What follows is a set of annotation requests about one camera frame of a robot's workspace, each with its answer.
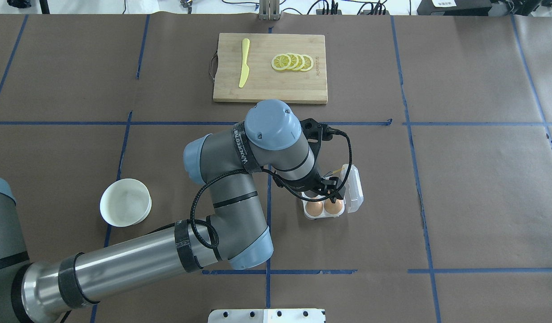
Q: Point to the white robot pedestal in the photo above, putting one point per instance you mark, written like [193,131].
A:
[283,315]

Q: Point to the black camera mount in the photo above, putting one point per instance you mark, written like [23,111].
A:
[316,132]

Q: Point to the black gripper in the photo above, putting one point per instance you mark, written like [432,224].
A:
[312,184]

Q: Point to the brown egg in box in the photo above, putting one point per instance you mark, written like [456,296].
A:
[314,209]
[334,208]

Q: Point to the wooden cutting board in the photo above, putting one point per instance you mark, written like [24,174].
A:
[263,82]

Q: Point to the aluminium frame post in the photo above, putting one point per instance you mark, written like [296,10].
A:
[269,10]

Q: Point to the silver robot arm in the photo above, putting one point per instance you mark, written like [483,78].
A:
[311,160]

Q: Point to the white bowl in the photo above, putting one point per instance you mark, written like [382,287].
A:
[125,202]

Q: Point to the lemon slices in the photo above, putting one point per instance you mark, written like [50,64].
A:
[292,62]

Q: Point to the black computer box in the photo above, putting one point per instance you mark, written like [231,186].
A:
[454,7]

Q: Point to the clear plastic egg box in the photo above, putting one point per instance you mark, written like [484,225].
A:
[351,201]

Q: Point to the yellow plastic knife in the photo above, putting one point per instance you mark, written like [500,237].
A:
[244,73]

